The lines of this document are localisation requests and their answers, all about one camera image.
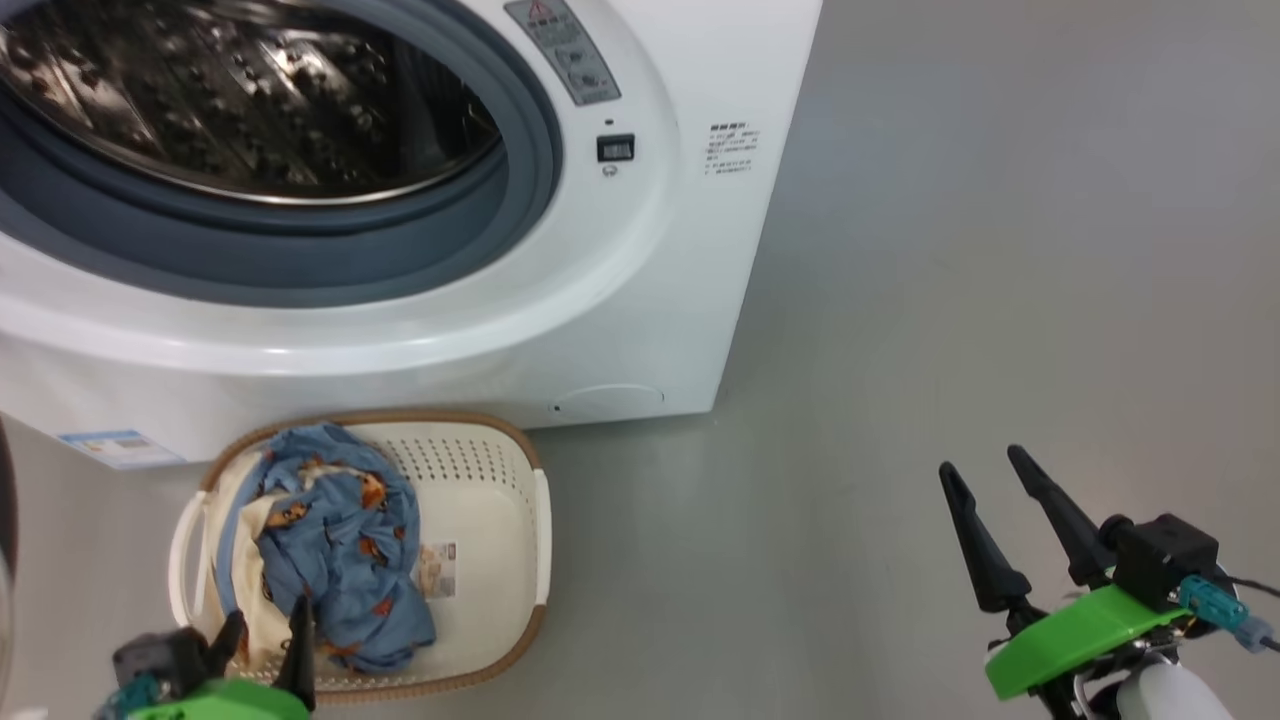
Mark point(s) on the black door latch socket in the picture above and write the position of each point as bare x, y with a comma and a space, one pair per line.
615, 148

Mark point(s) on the stainless steel washing machine drum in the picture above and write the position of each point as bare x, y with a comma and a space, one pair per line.
250, 100

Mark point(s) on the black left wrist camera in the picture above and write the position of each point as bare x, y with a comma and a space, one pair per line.
160, 660

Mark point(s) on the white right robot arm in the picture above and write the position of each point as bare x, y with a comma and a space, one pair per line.
1170, 695

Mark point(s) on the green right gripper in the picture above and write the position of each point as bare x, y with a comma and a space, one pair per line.
1080, 640

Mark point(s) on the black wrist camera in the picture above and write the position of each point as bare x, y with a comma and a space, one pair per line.
1165, 560
160, 660

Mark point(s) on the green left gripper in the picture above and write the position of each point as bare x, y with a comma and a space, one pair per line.
220, 702

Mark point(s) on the blue energy label sticker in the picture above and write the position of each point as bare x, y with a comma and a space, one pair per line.
120, 448

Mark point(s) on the printed text label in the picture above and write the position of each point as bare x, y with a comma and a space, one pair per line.
732, 150

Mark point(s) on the white front-load washing machine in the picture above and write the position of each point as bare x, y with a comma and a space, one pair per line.
640, 280

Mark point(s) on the cream perforated laundry basket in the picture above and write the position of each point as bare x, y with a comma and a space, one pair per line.
480, 500

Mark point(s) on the blue cartoon print garment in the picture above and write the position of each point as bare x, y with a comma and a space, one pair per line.
340, 560

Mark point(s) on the round filter cover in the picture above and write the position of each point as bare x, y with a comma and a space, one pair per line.
608, 402

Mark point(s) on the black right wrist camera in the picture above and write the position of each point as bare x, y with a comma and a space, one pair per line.
1165, 560

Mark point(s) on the product label sticker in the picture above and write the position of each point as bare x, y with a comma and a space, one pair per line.
438, 570

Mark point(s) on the cream garment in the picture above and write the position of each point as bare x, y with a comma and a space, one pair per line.
262, 615

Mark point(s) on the grey warning sticker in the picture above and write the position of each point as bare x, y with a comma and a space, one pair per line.
562, 50

